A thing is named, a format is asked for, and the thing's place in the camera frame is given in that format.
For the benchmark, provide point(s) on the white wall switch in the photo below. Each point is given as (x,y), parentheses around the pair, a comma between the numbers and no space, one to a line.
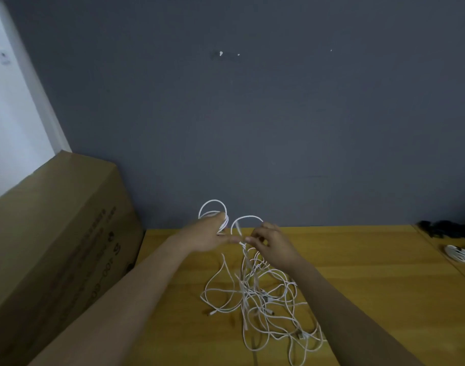
(3,56)

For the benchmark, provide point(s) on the person's right hand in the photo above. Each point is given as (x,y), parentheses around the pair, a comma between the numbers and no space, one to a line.
(277,247)

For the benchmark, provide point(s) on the person's left forearm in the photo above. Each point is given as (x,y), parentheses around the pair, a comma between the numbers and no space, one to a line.
(103,316)

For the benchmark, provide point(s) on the person's left hand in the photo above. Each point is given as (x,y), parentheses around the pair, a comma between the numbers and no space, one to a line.
(206,234)

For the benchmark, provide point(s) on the plain brown cardboard box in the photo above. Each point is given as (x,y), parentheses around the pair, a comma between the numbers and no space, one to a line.
(49,255)

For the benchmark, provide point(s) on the person's right forearm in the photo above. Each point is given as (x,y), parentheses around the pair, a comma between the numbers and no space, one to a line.
(354,324)

